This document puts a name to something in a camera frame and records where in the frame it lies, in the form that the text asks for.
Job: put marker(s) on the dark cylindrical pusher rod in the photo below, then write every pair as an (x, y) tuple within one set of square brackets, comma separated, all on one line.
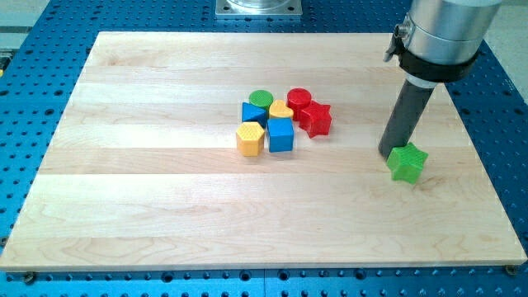
[(407, 111)]

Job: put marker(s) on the blue cube block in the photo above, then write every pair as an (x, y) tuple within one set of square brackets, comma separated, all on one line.
[(280, 132)]

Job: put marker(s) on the light wooden board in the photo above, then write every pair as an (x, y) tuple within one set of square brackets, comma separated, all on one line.
[(143, 172)]

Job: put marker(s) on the yellow hexagon block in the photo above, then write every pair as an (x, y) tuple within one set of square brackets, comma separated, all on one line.
[(250, 139)]

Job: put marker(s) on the blue triangle block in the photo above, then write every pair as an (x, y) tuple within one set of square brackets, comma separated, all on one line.
[(252, 113)]

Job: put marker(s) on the red cylinder block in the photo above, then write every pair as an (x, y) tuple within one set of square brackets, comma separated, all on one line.
[(297, 99)]

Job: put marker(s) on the blue perforated metal table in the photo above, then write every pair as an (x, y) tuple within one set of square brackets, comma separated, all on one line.
[(42, 74)]

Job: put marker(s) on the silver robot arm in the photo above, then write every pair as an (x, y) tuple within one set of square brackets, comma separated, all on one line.
[(438, 40)]

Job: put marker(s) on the red star block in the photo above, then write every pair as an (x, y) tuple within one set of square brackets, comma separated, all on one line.
[(315, 119)]

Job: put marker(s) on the green star block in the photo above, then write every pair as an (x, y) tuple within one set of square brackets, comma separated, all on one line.
[(406, 163)]

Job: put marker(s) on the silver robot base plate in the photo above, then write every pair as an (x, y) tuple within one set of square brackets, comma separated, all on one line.
[(258, 8)]

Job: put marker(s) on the yellow heart block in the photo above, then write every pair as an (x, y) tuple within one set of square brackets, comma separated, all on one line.
[(279, 109)]

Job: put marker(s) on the green cylinder block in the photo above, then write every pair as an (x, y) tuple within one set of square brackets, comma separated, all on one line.
[(261, 98)]

